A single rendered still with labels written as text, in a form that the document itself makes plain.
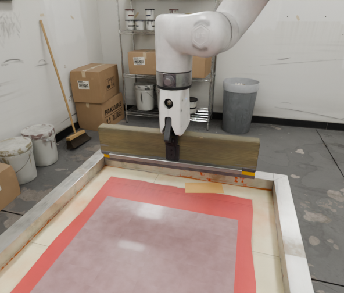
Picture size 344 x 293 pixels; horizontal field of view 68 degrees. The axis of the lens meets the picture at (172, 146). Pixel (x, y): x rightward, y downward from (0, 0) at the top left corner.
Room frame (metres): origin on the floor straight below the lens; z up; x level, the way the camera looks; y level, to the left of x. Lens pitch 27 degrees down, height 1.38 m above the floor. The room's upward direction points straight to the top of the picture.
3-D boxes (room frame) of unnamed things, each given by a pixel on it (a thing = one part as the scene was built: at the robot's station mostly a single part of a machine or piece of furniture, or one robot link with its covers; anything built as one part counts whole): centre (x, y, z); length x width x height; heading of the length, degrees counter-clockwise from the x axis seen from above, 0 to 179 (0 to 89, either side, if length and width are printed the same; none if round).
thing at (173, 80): (0.54, 0.00, 1.27); 0.09 x 0.07 x 0.03; 165
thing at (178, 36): (0.52, -0.03, 1.34); 0.15 x 0.10 x 0.11; 64
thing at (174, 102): (0.55, -0.01, 1.21); 0.10 x 0.07 x 0.11; 165
